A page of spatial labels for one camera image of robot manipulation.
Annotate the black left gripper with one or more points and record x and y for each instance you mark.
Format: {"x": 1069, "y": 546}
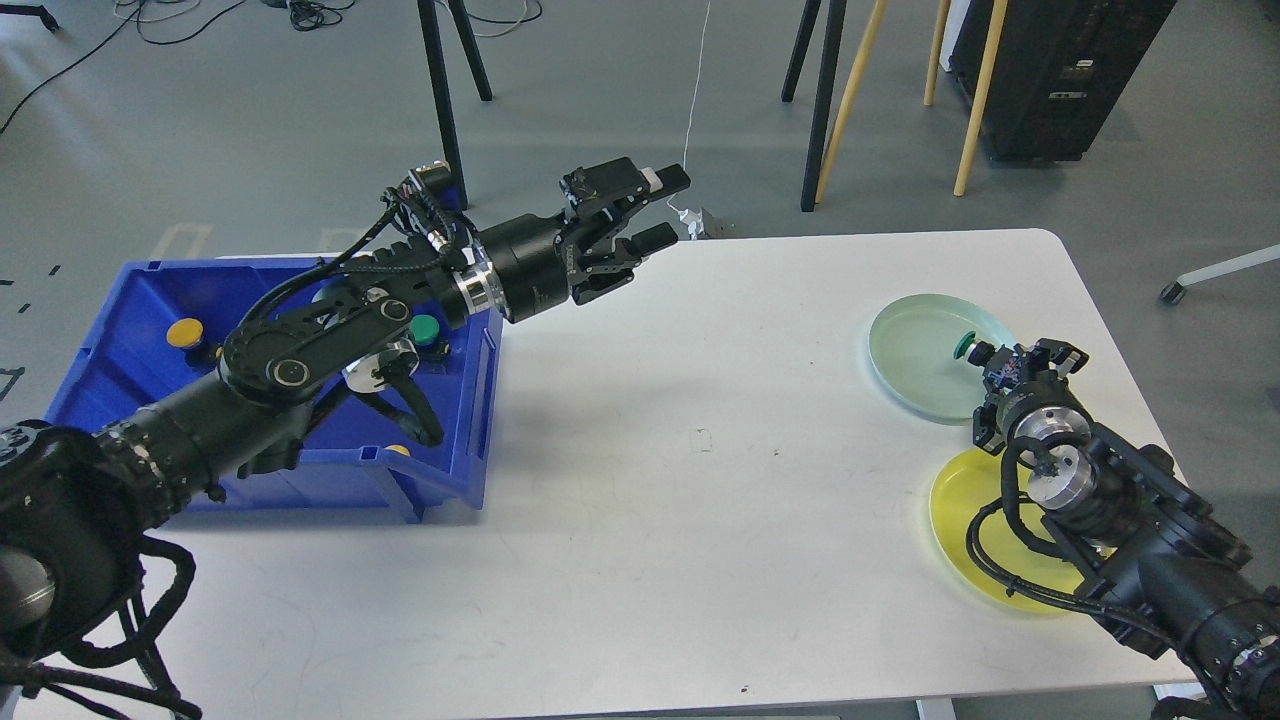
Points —
{"x": 530, "y": 264}

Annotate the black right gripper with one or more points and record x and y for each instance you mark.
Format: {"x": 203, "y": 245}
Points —
{"x": 1028, "y": 395}

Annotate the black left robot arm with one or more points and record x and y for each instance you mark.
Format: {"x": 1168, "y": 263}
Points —
{"x": 87, "y": 591}

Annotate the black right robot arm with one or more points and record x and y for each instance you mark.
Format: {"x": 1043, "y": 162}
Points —
{"x": 1158, "y": 573}

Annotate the yellow plate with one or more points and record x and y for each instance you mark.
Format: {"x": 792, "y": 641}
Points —
{"x": 965, "y": 484}

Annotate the light green plate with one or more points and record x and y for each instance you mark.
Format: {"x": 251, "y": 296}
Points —
{"x": 911, "y": 345}

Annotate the yellow push button back left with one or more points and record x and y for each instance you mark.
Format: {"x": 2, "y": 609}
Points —
{"x": 188, "y": 335}

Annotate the white power plug adapter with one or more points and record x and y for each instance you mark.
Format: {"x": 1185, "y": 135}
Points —
{"x": 700, "y": 224}

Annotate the white chair base leg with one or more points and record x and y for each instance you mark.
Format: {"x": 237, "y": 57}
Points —
{"x": 1175, "y": 290}

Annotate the black tripod right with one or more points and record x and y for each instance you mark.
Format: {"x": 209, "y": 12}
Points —
{"x": 830, "y": 46}

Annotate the black tripod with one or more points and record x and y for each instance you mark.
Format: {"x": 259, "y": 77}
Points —
{"x": 431, "y": 33}
{"x": 830, "y": 46}

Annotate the black tripod left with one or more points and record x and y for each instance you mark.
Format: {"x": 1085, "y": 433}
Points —
{"x": 431, "y": 33}

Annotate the black cabinet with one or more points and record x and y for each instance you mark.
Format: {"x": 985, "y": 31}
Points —
{"x": 1061, "y": 67}

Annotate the blue plastic bin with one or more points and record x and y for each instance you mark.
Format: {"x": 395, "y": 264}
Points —
{"x": 125, "y": 362}

